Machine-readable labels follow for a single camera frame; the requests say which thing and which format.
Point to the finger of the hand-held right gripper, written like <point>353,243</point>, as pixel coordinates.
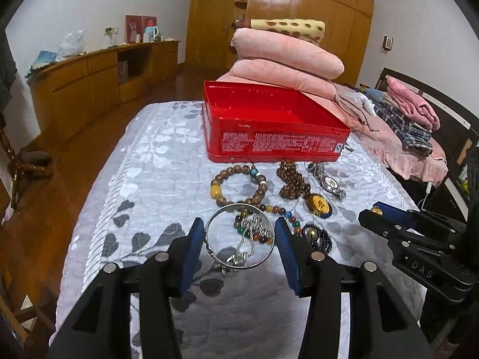
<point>378,224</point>
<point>396,213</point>

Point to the blue white kettle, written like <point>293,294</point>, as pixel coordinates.
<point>149,31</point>

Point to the beige folded cloth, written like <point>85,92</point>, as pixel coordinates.
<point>355,108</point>

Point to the pink folded blanket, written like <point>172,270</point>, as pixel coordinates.
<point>415,106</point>

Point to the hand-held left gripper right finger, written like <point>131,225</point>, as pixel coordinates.
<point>288,254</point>

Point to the red picture frame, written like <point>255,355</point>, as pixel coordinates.
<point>133,28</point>
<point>149,18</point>

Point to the dark wooden headboard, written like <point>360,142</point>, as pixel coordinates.
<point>449,108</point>

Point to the silver wristwatch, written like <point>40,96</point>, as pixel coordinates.
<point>331,184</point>

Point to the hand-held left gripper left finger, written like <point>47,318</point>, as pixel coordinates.
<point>191,254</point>

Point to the white crumpled cloth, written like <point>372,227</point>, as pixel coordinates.
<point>365,103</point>

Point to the plaid folded clothes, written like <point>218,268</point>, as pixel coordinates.
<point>404,127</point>

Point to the wall socket with charger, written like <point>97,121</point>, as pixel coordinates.
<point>111,31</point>

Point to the white floral tablecloth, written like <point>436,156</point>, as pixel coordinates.
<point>149,194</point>

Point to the bed with pink sheet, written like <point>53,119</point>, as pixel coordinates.
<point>393,146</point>

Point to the white plastic bag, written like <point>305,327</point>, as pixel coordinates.
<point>71,46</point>

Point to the blue pillow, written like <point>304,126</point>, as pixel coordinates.
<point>376,93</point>

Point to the wooden sideboard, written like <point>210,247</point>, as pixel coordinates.
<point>75,82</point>

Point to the wall-mounted intercom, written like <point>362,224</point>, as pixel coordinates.
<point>387,43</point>

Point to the wooden wardrobe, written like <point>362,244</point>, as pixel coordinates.
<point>284,3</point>

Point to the giraffe pattern pillow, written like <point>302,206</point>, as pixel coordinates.
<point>295,28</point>

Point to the silver bangle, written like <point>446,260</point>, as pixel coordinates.
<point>241,205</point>

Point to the red tin box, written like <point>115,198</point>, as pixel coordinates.
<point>277,142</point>

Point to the grey hanging jacket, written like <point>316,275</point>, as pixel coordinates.
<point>5,78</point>

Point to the gold oval pendant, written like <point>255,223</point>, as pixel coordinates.
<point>319,205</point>

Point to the pink folded quilt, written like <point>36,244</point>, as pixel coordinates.
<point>277,74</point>
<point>284,52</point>

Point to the blue cloth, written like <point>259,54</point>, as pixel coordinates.
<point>45,58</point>

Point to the dark slipper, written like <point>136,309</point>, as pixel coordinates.
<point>35,156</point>

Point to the wooden coat rack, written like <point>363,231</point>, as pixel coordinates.
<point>15,172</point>

